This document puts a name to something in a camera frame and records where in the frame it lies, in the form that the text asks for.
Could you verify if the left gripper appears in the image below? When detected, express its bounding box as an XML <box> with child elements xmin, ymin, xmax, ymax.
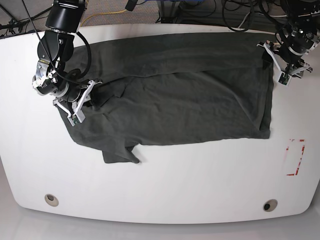
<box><xmin>278</xmin><ymin>24</ymin><xmax>320</xmax><ymax>64</ymax></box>

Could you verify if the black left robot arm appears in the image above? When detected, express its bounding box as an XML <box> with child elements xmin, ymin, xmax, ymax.
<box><xmin>279</xmin><ymin>0</ymin><xmax>320</xmax><ymax>65</ymax></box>

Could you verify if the red tape rectangle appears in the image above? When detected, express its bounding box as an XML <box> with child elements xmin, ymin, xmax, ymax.
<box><xmin>283</xmin><ymin>139</ymin><xmax>306</xmax><ymax>177</ymax></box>

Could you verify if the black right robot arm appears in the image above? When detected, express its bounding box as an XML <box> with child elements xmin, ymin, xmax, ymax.
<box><xmin>32</xmin><ymin>0</ymin><xmax>92</xmax><ymax>103</ymax></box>

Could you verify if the right table grommet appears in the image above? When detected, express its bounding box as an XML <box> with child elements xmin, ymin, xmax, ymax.
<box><xmin>262</xmin><ymin>199</ymin><xmax>278</xmax><ymax>212</ymax></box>

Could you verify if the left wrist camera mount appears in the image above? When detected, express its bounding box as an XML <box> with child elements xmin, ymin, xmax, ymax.
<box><xmin>256</xmin><ymin>41</ymin><xmax>313</xmax><ymax>87</ymax></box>

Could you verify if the yellow cable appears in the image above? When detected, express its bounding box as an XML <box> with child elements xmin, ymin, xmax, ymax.
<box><xmin>81</xmin><ymin>9</ymin><xmax>127</xmax><ymax>27</ymax></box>

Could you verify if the dark grey T-shirt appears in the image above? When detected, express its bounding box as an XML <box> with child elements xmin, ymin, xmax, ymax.
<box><xmin>59</xmin><ymin>32</ymin><xmax>274</xmax><ymax>164</ymax></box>

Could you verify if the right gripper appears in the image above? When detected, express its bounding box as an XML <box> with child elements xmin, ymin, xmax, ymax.
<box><xmin>32</xmin><ymin>59</ymin><xmax>85</xmax><ymax>102</ymax></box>

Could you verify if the table grommet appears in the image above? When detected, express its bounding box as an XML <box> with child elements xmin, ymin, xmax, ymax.
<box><xmin>44</xmin><ymin>194</ymin><xmax>59</xmax><ymax>207</ymax></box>
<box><xmin>262</xmin><ymin>199</ymin><xmax>278</xmax><ymax>212</ymax></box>

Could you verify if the left table grommet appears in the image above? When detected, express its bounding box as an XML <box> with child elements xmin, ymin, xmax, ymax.
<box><xmin>44</xmin><ymin>194</ymin><xmax>59</xmax><ymax>207</ymax></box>

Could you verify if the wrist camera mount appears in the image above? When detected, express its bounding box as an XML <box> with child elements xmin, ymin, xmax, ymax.
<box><xmin>256</xmin><ymin>41</ymin><xmax>313</xmax><ymax>87</ymax></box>
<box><xmin>53</xmin><ymin>80</ymin><xmax>102</xmax><ymax>127</ymax></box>

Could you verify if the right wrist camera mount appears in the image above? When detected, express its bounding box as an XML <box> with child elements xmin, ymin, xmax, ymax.
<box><xmin>53</xmin><ymin>80</ymin><xmax>102</xmax><ymax>127</ymax></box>

